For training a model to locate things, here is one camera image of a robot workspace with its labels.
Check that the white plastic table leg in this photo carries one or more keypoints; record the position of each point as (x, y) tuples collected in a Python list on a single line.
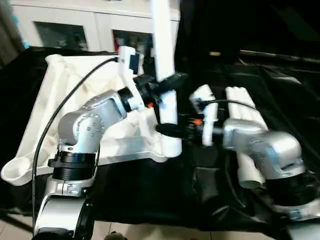
[(252, 107), (240, 102), (163, 45), (232, 102)]

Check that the white plastic table top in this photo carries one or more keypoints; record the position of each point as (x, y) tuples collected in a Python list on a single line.
[(75, 72)]

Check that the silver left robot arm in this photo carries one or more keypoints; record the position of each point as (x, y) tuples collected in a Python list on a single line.
[(82, 130)]

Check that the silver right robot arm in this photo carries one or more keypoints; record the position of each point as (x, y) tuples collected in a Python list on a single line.
[(270, 147)]

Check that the small tan label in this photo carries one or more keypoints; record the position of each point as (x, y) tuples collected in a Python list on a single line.
[(214, 53)]

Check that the black plastic table mat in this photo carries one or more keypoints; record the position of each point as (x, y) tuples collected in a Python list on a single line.
[(140, 195)]

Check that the white glass-door cabinet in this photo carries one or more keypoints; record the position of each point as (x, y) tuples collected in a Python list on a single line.
[(100, 22)]

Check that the large black backdrop sheet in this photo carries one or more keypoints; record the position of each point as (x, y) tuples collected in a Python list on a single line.
[(250, 25)]

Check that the long dark metal rod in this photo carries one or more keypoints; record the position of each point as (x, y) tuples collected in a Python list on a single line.
[(280, 56)]

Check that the small dark brown object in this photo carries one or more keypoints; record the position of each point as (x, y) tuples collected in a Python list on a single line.
[(114, 235)]

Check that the beige curtain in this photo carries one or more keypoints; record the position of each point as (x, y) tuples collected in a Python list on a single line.
[(8, 32)]

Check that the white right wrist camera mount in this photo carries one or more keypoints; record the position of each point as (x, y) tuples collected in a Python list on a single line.
[(210, 117)]

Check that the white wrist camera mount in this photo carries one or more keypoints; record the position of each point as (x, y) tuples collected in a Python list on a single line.
[(126, 75), (210, 117)]

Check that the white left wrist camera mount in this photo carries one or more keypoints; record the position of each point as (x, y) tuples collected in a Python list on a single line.
[(126, 75)]

